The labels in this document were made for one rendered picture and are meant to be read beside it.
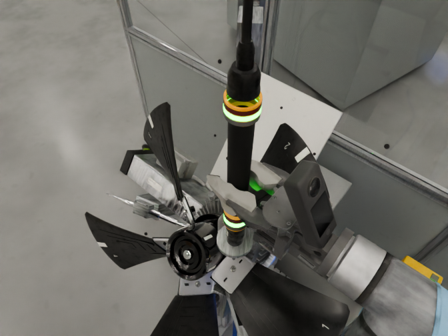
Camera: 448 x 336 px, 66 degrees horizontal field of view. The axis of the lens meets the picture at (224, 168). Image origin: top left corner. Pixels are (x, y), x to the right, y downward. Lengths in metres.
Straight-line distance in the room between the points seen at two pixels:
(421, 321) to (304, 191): 0.19
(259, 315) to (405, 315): 0.40
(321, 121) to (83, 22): 3.59
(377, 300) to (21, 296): 2.08
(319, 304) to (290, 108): 0.49
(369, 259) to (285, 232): 0.10
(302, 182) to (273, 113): 0.59
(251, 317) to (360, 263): 0.40
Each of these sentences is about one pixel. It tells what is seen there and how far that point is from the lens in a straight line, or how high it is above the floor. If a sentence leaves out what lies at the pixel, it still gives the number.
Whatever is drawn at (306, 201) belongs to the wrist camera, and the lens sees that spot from 0.40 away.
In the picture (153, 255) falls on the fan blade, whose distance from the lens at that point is 0.99.
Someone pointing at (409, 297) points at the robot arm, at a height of 1.56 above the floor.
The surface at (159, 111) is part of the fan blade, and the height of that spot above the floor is 1.40.
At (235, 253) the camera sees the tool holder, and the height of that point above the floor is 1.35.
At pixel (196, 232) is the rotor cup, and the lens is 0.78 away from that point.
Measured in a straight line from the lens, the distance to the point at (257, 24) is 1.00.
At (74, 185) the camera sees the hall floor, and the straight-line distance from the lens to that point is 2.59.
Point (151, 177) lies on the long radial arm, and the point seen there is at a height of 1.12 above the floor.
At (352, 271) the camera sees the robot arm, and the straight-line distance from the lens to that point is 0.46.
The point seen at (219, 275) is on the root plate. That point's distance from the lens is 0.82.
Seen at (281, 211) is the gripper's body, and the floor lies 1.56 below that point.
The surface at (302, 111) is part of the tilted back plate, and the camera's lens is 0.94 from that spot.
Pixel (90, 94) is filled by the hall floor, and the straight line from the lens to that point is 3.23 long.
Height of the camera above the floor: 1.96
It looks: 53 degrees down
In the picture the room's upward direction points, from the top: straight up
